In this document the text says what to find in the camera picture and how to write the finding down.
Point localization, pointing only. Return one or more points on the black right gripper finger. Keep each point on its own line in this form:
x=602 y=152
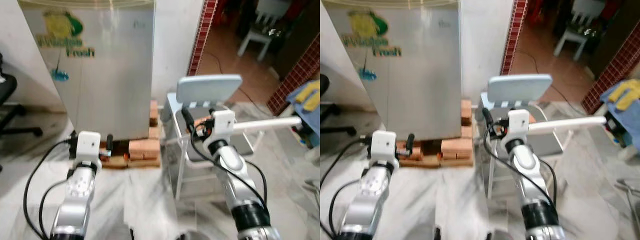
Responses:
x=187 y=119
x=486 y=117

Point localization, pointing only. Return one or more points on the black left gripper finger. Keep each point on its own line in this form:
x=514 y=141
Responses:
x=109 y=141
x=410 y=141

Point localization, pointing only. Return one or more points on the silver fridge door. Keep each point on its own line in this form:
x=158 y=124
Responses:
x=425 y=75
x=115 y=75

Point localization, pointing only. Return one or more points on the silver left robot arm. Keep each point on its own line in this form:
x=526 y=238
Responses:
x=367 y=200
x=75 y=195

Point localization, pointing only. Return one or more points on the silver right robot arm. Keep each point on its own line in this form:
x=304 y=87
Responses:
x=230 y=165
x=525 y=162

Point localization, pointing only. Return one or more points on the white plastic armchair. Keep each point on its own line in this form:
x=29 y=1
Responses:
x=207 y=90
x=517 y=87

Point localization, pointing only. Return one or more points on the blue cloth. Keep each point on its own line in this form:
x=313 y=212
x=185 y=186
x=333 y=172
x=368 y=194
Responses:
x=312 y=122
x=631 y=120

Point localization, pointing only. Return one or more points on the black office chair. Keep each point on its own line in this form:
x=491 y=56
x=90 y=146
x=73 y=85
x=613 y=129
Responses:
x=5 y=85
x=324 y=85

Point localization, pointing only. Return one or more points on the yellow glove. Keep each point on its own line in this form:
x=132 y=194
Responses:
x=627 y=92
x=310 y=95

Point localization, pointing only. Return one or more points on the white plastic stool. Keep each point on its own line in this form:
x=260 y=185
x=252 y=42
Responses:
x=575 y=35
x=260 y=35

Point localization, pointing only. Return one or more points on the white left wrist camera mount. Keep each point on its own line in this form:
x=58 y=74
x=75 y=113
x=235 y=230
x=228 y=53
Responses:
x=386 y=145
x=89 y=145

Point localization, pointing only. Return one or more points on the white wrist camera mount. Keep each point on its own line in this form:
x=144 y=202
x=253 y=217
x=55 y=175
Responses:
x=519 y=122
x=224 y=125
x=386 y=145
x=89 y=145

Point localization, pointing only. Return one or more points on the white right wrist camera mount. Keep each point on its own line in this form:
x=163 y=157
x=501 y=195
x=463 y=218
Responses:
x=224 y=125
x=519 y=122

